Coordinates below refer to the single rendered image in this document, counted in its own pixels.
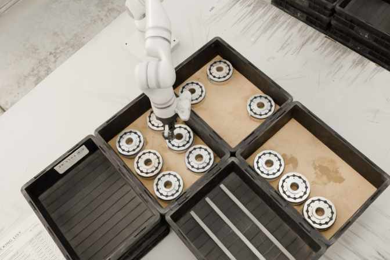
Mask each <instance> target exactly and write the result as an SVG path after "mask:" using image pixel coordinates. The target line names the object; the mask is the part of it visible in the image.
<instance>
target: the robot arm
mask: <svg viewBox="0 0 390 260"><path fill-rule="evenodd" d="M163 1H164V0H126V2H125V8H126V10H127V13H128V14H129V16H130V17H131V18H133V19H134V20H135V26H136V30H137V33H138V37H139V41H140V45H141V47H142V51H143V53H144V54H145V55H146V56H150V57H155V58H159V59H161V60H162V61H158V62H140V63H139V64H137V66H136V67H135V70H134V79H135V82H136V84H137V86H138V87H139V89H140V90H141V91H142V92H143V93H145V94H146V95H147V96H148V97H149V98H150V101H151V106H152V108H153V111H154V114H155V116H156V118H157V119H158V120H159V121H161V122H162V124H163V128H164V131H165V132H163V133H162V136H163V138H164V139H165V140H174V139H175V134H174V130H175V122H177V121H178V120H177V117H178V115H179V117H180V119H181V120H182V121H187V120H188V119H189V117H190V108H191V101H192V97H191V93H190V92H189V91H184V92H183V93H182V94H181V95H180V97H178V98H176V96H175V94H174V90H173V87H172V86H173V84H174V83H175V80H176V74H175V69H174V65H173V62H172V57H171V35H172V27H171V22H170V19H169V17H168V15H167V13H166V11H165V9H164V7H163V5H162V2H163ZM169 131H171V132H169Z"/></svg>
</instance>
